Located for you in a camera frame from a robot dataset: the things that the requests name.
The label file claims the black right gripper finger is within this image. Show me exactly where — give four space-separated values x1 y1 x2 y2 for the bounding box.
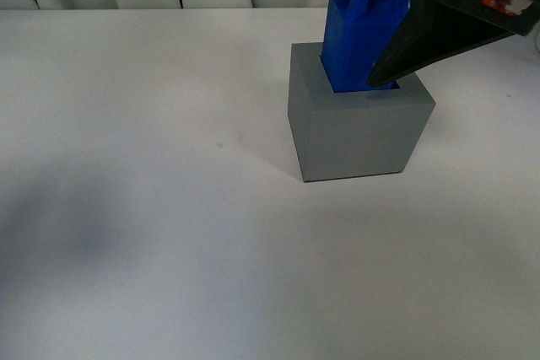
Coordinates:
367 0 539 87

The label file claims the blue plastic part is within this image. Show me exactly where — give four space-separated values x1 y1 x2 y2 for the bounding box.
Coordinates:
321 0 409 93

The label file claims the gray cube base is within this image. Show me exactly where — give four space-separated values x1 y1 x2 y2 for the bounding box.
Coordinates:
288 43 435 182

